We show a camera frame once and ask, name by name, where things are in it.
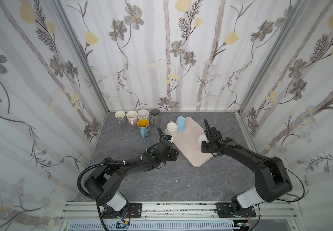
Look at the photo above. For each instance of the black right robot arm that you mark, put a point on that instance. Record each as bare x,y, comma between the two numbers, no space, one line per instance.
271,178

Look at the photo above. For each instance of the plain light blue mug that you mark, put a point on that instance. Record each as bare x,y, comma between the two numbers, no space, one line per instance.
181,122

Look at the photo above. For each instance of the blue butterfly mug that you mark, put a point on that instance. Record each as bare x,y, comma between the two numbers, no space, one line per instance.
144,128

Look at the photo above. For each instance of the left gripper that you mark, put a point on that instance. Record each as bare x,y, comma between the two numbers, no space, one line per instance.
174,155

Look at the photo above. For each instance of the cream yellow mug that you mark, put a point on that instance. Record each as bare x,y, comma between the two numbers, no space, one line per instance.
143,114

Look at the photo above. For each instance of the cream plastic tray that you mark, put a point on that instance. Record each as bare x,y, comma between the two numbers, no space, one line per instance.
187,143

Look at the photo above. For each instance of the aluminium mounting rail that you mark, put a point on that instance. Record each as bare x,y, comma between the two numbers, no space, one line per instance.
87,211

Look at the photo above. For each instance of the small grey mug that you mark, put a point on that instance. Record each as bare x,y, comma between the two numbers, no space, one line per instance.
121,117

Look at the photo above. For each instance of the pink mug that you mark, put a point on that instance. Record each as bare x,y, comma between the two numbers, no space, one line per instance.
132,117

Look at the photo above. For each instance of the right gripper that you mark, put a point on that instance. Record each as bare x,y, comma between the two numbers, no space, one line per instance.
212,135

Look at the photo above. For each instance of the white ribbed-bottom mug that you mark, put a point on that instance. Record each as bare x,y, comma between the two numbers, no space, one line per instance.
202,138

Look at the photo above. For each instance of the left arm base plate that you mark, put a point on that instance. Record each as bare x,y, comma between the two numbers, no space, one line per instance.
131,210

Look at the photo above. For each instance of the white vented cable duct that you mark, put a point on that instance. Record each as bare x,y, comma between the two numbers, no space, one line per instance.
173,225

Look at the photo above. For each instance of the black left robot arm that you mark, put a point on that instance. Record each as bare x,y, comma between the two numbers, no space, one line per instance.
100,182

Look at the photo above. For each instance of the white smooth mug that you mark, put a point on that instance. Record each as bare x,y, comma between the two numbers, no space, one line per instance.
171,129

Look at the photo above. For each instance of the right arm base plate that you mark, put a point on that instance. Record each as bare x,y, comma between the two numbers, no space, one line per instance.
234,210

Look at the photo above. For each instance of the large grey mug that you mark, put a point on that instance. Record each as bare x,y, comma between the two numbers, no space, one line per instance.
155,117

